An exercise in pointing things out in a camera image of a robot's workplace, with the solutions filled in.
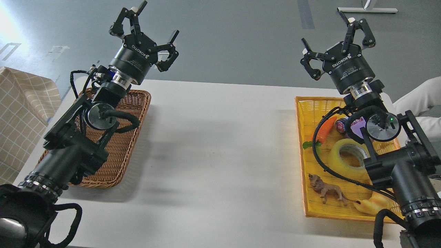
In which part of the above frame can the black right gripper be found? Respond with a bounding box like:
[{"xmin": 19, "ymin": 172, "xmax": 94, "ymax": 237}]
[{"xmin": 300, "ymin": 10, "xmax": 377, "ymax": 95}]

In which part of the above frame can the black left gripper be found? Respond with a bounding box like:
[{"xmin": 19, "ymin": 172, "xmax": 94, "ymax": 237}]
[{"xmin": 109, "ymin": 0, "xmax": 180, "ymax": 85}]

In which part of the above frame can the yellow tape roll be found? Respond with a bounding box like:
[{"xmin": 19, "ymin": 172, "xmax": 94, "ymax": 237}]
[{"xmin": 328, "ymin": 138, "xmax": 370, "ymax": 180}]

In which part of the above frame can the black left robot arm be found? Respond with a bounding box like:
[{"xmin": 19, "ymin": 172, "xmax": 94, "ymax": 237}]
[{"xmin": 1, "ymin": 0, "xmax": 179, "ymax": 248}]

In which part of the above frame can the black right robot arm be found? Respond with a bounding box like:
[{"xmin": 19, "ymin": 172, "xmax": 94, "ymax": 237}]
[{"xmin": 300, "ymin": 11, "xmax": 441, "ymax": 248}]

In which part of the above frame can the white metal stand base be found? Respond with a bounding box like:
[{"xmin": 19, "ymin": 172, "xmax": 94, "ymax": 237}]
[{"xmin": 337, "ymin": 0, "xmax": 399, "ymax": 14}]

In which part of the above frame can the small purple labelled can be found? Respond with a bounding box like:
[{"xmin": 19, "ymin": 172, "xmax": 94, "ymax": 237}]
[{"xmin": 335, "ymin": 117, "xmax": 348, "ymax": 135}]

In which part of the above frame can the purple block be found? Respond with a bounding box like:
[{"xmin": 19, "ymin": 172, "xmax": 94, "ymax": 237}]
[{"xmin": 350, "ymin": 117, "xmax": 366, "ymax": 140}]

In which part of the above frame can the orange toy carrot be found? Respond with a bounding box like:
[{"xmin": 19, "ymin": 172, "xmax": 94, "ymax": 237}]
[{"xmin": 302, "ymin": 116, "xmax": 337, "ymax": 149}]

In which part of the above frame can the brown wicker basket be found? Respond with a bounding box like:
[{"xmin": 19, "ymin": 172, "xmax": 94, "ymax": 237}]
[{"xmin": 20, "ymin": 88, "xmax": 151, "ymax": 195}]

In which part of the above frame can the white clothed person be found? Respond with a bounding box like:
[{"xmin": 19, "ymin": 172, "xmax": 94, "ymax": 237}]
[{"xmin": 393, "ymin": 76, "xmax": 441, "ymax": 142}]

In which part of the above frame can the beige checkered cloth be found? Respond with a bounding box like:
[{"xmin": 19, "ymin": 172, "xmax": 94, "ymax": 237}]
[{"xmin": 0, "ymin": 66, "xmax": 61, "ymax": 185}]

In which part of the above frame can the yellow plastic basket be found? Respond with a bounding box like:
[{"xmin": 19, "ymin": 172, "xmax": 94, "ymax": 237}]
[{"xmin": 296, "ymin": 97, "xmax": 402, "ymax": 222}]

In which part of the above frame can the brown toy lion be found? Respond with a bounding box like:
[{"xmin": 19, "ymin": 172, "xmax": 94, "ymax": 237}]
[{"xmin": 308, "ymin": 173, "xmax": 357, "ymax": 207}]

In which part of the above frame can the yellow toy croissant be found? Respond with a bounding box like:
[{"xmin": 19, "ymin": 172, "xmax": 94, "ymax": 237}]
[{"xmin": 353, "ymin": 192, "xmax": 395, "ymax": 215}]

